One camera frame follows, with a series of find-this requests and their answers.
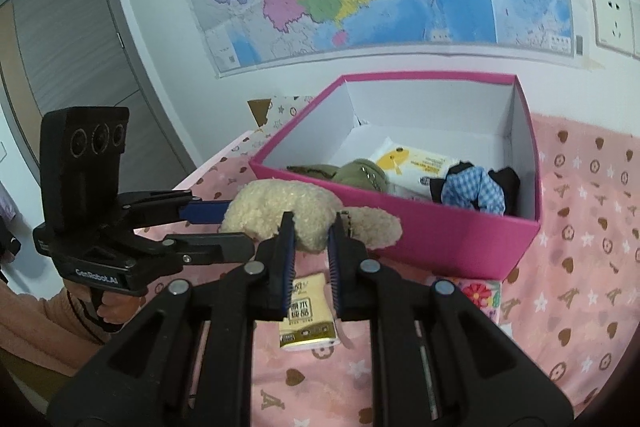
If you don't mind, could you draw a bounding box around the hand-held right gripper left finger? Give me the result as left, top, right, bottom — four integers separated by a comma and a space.
47, 211, 297, 427

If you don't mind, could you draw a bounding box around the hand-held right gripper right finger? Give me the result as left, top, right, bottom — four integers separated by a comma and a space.
327, 211, 576, 427

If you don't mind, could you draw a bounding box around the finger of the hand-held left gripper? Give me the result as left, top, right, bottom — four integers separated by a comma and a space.
117, 189, 234, 234
131, 232, 256, 276

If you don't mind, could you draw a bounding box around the yellow tissue pack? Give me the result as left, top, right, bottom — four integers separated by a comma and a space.
277, 272, 344, 353

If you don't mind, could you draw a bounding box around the cream teddy bear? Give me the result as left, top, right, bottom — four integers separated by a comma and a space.
220, 179, 403, 253

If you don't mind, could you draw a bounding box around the green plush toy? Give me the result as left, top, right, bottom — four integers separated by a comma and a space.
286, 158, 392, 194

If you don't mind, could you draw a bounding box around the pink cardboard box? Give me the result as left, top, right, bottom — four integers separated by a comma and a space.
248, 73, 544, 280

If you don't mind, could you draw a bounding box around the white yellow wet wipes packet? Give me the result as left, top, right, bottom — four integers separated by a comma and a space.
367, 136, 451, 202

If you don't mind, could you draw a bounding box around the pink floral tissue pack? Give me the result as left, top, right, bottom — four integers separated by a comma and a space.
433, 277, 502, 323

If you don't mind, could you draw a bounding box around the blue gingham scrunchie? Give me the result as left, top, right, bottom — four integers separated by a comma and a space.
440, 164, 506, 214

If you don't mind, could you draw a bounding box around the black cloth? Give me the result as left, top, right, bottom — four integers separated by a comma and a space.
430, 161, 521, 214

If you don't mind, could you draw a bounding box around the person's left forearm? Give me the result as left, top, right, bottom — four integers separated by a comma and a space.
0, 279, 109, 378

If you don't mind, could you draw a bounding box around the person's left hand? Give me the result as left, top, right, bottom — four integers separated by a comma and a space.
97, 293, 139, 333

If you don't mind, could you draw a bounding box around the cream printed cloth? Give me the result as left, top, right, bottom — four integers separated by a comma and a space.
247, 94, 316, 130

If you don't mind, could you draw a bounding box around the grey door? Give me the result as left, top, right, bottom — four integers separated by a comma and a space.
0, 0, 199, 180

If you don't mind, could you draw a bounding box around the pink printed blanket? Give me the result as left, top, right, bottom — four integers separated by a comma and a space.
147, 112, 640, 427

